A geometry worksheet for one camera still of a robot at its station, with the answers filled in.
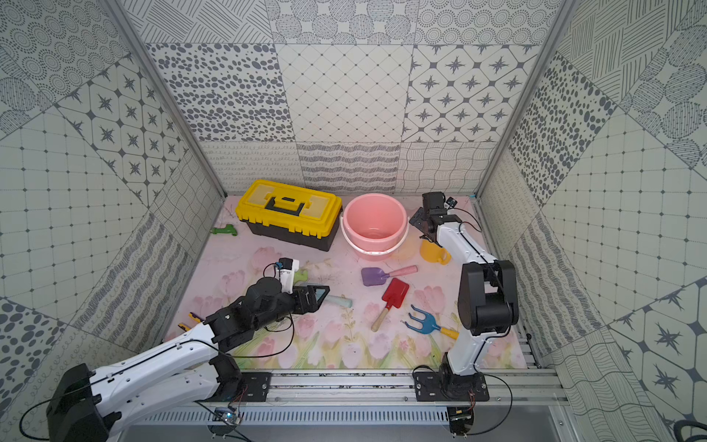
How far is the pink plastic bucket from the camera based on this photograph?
0.91m

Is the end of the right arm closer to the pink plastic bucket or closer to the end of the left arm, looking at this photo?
the pink plastic bucket

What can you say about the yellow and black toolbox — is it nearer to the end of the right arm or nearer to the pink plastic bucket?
the pink plastic bucket


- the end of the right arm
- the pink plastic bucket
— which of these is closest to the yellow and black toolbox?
the pink plastic bucket

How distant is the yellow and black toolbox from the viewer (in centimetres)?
92

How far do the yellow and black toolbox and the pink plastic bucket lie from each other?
6 cm
